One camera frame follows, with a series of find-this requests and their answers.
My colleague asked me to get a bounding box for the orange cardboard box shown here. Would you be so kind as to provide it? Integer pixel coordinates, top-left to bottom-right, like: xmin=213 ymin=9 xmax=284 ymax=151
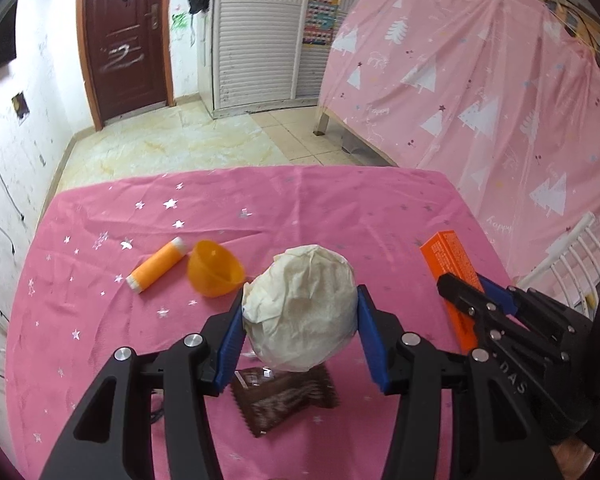
xmin=420 ymin=230 xmax=483 ymax=354

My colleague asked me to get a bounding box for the brown snack wrapper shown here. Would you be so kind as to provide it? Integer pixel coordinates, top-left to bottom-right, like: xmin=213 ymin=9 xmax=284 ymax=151
xmin=230 ymin=364 xmax=339 ymax=438

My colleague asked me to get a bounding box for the orange plastic half shell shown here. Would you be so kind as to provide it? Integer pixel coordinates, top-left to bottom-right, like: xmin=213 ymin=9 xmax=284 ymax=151
xmin=187 ymin=240 xmax=246 ymax=298

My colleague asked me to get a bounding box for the white paper ball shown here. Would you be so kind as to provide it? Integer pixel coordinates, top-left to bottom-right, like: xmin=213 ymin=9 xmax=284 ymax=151
xmin=242 ymin=245 xmax=358 ymax=373

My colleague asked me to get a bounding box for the white metal chair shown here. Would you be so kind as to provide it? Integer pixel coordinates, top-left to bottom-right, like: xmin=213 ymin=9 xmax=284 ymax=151
xmin=516 ymin=211 xmax=600 ymax=320

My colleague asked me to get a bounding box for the orange thread spool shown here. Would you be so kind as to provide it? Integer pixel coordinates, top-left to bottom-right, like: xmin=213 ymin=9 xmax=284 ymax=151
xmin=125 ymin=236 xmax=187 ymax=294

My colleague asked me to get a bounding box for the pink star tablecloth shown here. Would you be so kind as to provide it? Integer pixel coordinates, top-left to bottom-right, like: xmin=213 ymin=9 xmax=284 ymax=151
xmin=2 ymin=164 xmax=516 ymax=480

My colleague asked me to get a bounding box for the pink tree-print bed curtain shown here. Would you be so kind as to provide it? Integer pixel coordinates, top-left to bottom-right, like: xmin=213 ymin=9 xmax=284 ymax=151
xmin=320 ymin=0 xmax=600 ymax=278

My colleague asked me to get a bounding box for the white louvered wardrobe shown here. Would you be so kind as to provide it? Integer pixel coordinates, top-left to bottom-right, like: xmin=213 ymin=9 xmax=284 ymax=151
xmin=197 ymin=0 xmax=355 ymax=118

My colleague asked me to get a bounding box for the dark red door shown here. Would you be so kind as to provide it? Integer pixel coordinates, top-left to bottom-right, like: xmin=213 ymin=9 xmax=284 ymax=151
xmin=76 ymin=0 xmax=175 ymax=130

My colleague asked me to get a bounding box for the colourful wall poster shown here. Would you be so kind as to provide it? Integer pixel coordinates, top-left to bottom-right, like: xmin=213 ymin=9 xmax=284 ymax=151
xmin=302 ymin=0 xmax=340 ymax=47

